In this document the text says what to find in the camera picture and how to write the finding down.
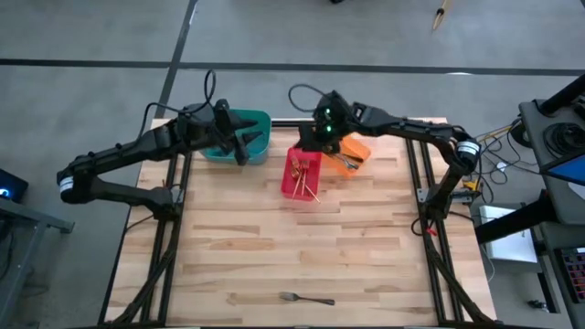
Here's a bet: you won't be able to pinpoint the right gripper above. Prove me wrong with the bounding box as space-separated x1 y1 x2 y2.
299 113 362 154

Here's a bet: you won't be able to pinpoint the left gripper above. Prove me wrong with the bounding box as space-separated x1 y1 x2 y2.
213 98 265 166

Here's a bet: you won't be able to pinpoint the silver metal fork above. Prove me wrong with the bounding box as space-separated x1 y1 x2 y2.
278 291 336 307

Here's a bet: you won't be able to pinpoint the teal plastic bin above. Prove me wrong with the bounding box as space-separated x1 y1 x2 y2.
198 108 274 166

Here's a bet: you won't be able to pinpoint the orange plastic bin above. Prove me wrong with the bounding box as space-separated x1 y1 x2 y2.
322 133 372 179

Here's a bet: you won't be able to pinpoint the pink plastic bin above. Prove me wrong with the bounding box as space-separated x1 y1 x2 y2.
280 147 324 204

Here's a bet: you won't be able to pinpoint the yellow and black hand tool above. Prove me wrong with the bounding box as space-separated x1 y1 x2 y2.
431 0 453 32

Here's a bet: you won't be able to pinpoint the grey equipment cart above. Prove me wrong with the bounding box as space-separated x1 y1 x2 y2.
518 98 585 228

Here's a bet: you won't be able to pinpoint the white box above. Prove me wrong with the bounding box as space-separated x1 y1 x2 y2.
477 204 540 265

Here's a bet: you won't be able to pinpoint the grey metal table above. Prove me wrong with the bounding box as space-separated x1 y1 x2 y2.
0 196 77 329

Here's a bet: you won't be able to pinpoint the black electronic box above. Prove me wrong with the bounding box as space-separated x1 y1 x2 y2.
0 167 29 205

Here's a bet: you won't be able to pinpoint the blue tablet screen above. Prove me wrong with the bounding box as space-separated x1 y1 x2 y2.
538 153 585 188

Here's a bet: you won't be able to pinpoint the black keyboard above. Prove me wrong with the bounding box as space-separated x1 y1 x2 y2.
559 246 585 316

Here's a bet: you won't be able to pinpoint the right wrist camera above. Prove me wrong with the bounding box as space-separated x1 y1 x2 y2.
314 90 352 121

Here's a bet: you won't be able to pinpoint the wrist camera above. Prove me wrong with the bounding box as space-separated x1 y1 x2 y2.
177 103 216 138
314 90 352 121

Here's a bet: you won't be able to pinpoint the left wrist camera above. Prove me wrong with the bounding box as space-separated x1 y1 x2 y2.
177 103 216 138

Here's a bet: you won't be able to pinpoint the black right camera cable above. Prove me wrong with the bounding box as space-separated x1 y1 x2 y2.
287 83 328 114

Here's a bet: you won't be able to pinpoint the black camera cable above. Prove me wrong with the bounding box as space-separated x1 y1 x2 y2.
136 68 218 138
287 83 328 114

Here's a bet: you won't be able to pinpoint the black left camera cable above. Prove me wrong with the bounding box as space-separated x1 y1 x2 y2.
136 68 218 138

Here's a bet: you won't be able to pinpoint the yellow cable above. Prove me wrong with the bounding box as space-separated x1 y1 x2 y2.
474 123 520 157

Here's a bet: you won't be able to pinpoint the coiled black cable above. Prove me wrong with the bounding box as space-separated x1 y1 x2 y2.
543 122 585 159

